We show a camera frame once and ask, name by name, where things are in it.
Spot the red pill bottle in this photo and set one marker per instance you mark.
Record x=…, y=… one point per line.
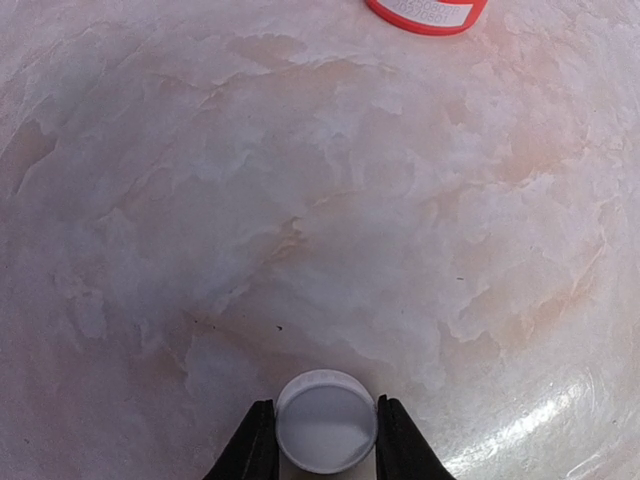
x=429, y=17

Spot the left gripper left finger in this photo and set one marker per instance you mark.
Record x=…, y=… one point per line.
x=252, y=451

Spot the white bottle cap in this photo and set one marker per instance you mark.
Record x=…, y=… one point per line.
x=326, y=421

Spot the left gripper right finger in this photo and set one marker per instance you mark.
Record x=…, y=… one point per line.
x=402, y=452

